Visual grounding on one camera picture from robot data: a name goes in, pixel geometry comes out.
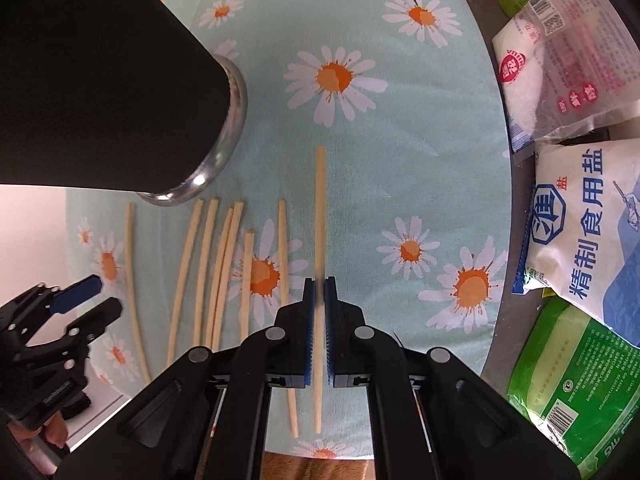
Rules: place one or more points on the daisy print tablecloth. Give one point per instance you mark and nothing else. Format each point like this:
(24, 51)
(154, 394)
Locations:
(400, 160)

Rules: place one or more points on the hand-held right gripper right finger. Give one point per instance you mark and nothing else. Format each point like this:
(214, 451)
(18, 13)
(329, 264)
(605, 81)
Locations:
(330, 330)

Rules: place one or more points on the person's left hand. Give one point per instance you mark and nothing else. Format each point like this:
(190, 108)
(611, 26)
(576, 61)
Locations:
(55, 430)

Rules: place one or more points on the black chopstick holder steel base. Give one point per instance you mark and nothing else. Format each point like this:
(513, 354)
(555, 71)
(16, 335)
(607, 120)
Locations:
(100, 85)

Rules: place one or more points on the green white food bag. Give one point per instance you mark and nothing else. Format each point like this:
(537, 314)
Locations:
(565, 385)

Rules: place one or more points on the group of wooden chopsticks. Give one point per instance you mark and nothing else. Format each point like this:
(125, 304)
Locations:
(283, 240)

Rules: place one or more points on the single wooden chopstick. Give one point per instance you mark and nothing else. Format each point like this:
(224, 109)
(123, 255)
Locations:
(320, 210)

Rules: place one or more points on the white sugar bag red logo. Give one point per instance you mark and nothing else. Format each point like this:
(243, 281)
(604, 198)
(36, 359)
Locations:
(525, 85)

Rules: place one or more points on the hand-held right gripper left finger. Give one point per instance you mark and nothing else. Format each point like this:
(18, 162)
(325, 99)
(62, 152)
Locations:
(309, 330)

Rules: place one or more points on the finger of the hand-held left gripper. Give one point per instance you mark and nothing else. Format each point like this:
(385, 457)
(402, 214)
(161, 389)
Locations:
(97, 317)
(80, 292)

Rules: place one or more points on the white blue salt bag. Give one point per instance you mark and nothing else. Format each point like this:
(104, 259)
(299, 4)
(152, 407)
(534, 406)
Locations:
(565, 240)

